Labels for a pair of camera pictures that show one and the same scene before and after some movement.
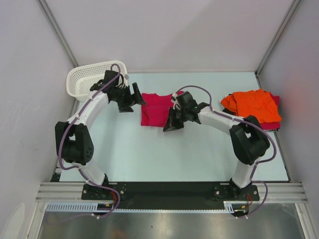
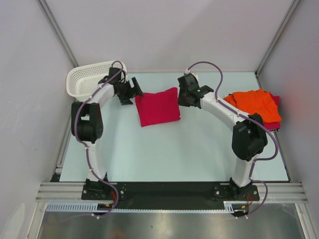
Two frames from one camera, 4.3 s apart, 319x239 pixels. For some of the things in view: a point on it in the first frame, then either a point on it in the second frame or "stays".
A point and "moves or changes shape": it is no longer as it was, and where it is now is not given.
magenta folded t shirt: [273, 125] stays
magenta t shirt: [154, 109] moves or changes shape
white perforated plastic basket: [82, 76] stays
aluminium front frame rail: [72, 191] stays
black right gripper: [172, 124] → [181, 101]
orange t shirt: [258, 103] stays
